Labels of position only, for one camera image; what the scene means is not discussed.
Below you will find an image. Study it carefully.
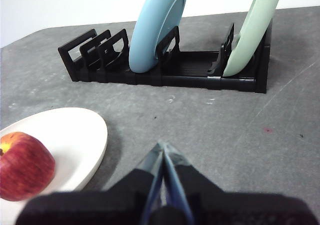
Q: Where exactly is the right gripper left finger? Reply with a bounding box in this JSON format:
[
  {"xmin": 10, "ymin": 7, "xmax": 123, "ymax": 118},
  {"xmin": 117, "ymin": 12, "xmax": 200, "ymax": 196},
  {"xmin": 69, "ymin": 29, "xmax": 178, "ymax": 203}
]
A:
[{"xmin": 14, "ymin": 141, "xmax": 164, "ymax": 225}]

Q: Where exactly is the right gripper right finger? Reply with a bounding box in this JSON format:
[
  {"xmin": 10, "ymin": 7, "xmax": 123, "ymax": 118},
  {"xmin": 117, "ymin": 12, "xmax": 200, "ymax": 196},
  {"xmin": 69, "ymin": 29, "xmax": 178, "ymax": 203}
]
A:
[{"xmin": 163, "ymin": 142, "xmax": 317, "ymax": 225}]

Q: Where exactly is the cream yellow plate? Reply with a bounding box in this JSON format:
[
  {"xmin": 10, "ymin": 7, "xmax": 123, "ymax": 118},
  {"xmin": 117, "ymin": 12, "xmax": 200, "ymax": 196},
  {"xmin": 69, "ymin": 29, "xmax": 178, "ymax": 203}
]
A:
[{"xmin": 0, "ymin": 107, "xmax": 109, "ymax": 225}]

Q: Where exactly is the red apple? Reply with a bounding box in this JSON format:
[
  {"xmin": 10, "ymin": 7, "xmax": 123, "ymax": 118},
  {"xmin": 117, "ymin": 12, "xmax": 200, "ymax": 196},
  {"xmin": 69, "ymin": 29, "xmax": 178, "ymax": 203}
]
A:
[{"xmin": 0, "ymin": 131, "xmax": 56, "ymax": 202}]

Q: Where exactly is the black plate rack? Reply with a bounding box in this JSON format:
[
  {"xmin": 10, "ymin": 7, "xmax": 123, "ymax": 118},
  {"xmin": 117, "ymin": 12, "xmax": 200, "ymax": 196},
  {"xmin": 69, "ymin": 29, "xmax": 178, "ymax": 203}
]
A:
[{"xmin": 57, "ymin": 22, "xmax": 273, "ymax": 95}]

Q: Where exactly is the green plate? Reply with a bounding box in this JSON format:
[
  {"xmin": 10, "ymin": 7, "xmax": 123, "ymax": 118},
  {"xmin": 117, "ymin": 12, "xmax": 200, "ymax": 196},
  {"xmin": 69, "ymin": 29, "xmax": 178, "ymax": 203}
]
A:
[{"xmin": 222, "ymin": 0, "xmax": 286, "ymax": 78}]

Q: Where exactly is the blue plate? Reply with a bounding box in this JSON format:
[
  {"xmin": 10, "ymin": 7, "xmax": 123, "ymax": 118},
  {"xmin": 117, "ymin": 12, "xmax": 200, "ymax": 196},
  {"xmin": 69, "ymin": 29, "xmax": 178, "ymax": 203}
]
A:
[{"xmin": 129, "ymin": 0, "xmax": 189, "ymax": 74}]

